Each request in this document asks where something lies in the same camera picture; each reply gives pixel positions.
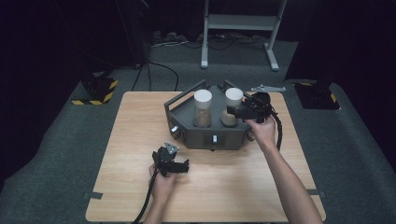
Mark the white-lidded jar beige contents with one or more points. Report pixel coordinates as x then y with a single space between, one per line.
202 109

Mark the grey tape strip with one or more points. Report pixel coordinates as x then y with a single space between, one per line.
93 195
318 193

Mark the white-lidded jar pale contents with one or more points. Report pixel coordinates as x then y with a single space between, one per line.
232 99

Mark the person's left hand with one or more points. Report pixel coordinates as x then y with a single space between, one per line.
163 186

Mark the black yellow striped base plate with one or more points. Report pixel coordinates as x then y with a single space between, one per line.
316 96
98 90

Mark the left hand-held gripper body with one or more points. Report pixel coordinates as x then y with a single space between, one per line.
163 160

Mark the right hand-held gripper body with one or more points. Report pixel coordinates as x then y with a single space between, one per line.
260 107

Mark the white metal stand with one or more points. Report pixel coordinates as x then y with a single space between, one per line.
239 22

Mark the person's right hand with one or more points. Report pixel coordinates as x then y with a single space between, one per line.
263 133

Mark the dark curtain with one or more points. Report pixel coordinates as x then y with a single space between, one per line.
37 46
358 46

